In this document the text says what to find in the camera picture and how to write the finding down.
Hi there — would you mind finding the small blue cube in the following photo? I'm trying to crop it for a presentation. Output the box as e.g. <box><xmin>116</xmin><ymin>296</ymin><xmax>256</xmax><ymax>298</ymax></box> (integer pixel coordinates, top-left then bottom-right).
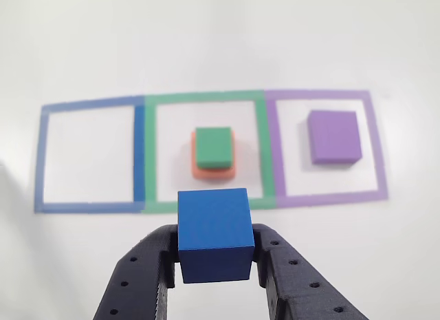
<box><xmin>177</xmin><ymin>187</ymin><xmax>256</xmax><ymax>285</ymax></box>

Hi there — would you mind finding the green cube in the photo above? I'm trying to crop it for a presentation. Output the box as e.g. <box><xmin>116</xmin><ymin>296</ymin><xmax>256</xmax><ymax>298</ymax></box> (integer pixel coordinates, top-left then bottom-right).
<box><xmin>195</xmin><ymin>126</ymin><xmax>234</xmax><ymax>171</ymax></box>

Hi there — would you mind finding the orange cube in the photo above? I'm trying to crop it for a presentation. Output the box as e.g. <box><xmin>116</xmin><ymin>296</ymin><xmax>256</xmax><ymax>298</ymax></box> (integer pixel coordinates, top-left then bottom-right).
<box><xmin>190</xmin><ymin>129</ymin><xmax>238</xmax><ymax>180</ymax></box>

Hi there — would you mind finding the large purple cube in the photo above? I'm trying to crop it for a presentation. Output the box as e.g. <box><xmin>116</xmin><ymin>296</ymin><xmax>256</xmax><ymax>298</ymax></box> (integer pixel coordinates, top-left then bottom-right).
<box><xmin>306</xmin><ymin>109</ymin><xmax>364</xmax><ymax>165</ymax></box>

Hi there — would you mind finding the purple square frame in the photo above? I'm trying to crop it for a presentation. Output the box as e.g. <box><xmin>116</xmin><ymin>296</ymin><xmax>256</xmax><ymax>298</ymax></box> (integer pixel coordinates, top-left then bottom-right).
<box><xmin>263</xmin><ymin>89</ymin><xmax>390</xmax><ymax>209</ymax></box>

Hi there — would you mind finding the blue square frame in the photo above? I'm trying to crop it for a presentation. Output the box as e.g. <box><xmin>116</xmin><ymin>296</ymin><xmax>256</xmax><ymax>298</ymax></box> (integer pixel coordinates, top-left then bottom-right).
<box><xmin>33</xmin><ymin>95</ymin><xmax>147</xmax><ymax>214</ymax></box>

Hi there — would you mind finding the green square frame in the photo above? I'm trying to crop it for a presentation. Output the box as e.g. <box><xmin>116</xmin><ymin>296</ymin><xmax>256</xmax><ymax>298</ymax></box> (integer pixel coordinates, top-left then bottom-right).
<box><xmin>140</xmin><ymin>89</ymin><xmax>278</xmax><ymax>215</ymax></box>

